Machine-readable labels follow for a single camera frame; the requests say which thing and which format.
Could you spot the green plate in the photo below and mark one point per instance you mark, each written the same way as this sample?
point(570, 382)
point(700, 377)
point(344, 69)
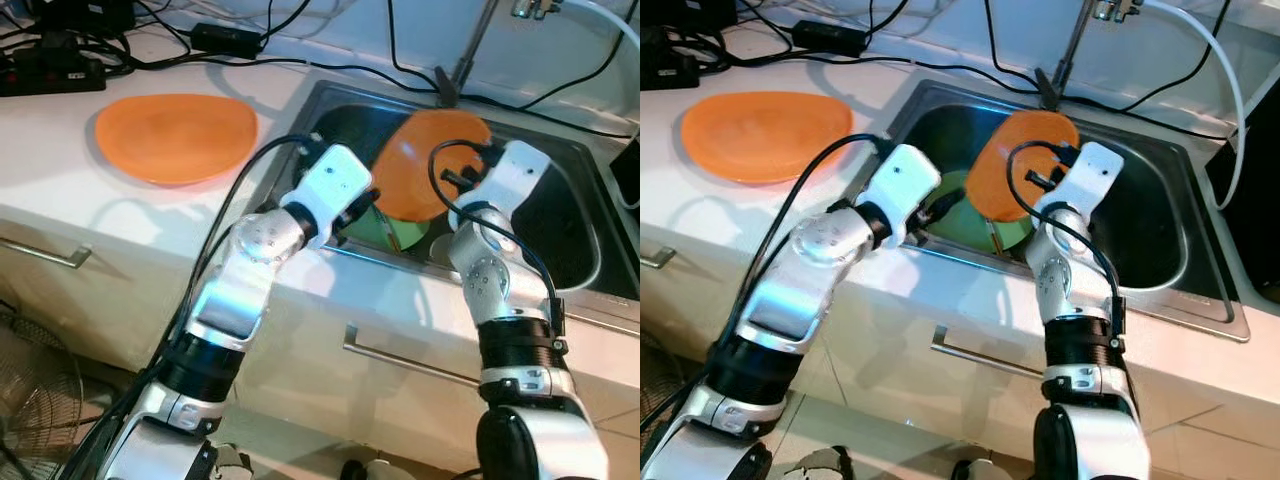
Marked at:
point(965, 230)
point(400, 238)

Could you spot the orange plastic bowl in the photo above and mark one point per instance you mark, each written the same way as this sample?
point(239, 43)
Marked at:
point(990, 170)
point(415, 165)

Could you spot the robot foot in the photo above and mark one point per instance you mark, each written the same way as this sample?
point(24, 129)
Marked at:
point(368, 470)
point(232, 465)
point(822, 465)
point(975, 470)

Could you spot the black power strip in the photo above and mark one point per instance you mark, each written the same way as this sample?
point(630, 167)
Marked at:
point(50, 75)
point(665, 65)

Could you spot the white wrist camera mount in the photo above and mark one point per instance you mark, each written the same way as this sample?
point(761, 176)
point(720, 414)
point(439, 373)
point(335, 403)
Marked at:
point(510, 175)
point(335, 180)
point(905, 178)
point(1095, 175)

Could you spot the chrome faucet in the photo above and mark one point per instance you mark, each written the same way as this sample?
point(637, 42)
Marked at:
point(1066, 50)
point(471, 45)

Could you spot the orange plastic plate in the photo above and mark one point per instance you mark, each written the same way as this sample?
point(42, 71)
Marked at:
point(765, 135)
point(175, 140)

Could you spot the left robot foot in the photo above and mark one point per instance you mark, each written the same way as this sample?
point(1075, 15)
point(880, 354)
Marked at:
point(822, 465)
point(232, 465)

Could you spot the white kitchen cabinet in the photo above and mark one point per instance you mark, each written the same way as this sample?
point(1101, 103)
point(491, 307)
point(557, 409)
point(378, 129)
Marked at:
point(300, 340)
point(880, 350)

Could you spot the stainless steel sink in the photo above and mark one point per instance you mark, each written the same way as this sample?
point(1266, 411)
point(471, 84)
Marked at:
point(570, 200)
point(1150, 200)

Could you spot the black appliance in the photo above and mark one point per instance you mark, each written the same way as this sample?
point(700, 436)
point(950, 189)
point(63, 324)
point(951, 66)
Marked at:
point(1250, 170)

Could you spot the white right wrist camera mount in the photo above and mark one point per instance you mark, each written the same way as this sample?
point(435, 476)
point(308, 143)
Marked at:
point(1095, 175)
point(510, 175)

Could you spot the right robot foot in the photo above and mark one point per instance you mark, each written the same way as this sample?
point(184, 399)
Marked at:
point(368, 470)
point(975, 470)

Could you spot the black power adapter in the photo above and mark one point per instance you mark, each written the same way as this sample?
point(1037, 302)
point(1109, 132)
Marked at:
point(830, 37)
point(225, 40)

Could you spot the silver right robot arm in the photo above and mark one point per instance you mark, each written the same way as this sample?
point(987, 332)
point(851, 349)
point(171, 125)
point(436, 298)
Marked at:
point(495, 285)
point(1065, 290)

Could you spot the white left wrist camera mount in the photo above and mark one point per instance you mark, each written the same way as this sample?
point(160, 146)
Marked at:
point(905, 178)
point(335, 180)

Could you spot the black power brick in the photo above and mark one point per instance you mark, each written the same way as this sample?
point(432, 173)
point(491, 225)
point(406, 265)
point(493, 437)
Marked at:
point(85, 12)

